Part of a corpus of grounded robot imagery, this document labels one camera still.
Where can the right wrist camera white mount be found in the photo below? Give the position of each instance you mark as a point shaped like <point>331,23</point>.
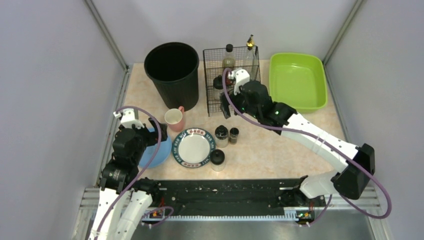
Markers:
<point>241,77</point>

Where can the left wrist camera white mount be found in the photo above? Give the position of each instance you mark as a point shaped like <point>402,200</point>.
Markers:
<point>129,118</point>

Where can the small dark spice jar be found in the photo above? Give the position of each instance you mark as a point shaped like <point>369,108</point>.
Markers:
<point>233,135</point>

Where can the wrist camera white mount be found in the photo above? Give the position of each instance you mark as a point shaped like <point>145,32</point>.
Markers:
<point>241,77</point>
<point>129,118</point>

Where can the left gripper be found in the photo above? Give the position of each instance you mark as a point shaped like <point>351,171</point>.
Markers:
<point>154,129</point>

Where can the green plastic basin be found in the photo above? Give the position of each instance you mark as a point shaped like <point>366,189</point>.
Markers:
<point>298,80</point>

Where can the white plate with blue rim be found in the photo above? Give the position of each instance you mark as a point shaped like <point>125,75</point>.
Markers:
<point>192,147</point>

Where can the blue plastic plate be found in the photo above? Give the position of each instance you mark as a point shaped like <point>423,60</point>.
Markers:
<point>162,154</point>

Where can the clear glass bottle gold cap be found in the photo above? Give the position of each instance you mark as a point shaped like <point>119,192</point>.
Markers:
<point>250,59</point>

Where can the black plastic waste bin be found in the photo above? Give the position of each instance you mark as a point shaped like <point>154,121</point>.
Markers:
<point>173,69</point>

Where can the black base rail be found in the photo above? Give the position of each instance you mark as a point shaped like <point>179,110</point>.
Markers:
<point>233,199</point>

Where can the dark sauce bottle black cap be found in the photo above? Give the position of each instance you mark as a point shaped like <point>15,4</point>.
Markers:
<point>229,59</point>

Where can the spice jar black lid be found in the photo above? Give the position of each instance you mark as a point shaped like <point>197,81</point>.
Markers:
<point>218,87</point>
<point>221,136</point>
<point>217,160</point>

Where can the black wire mesh rack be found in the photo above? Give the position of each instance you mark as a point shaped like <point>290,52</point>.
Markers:
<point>212,64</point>

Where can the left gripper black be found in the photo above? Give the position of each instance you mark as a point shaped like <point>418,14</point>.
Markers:
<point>253,98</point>

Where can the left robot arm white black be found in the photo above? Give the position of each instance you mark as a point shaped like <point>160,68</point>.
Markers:
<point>123,195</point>

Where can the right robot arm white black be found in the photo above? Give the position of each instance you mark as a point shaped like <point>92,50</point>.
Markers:
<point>353,166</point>

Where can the pink ceramic mug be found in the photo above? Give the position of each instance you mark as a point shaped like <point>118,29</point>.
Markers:
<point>174,118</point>

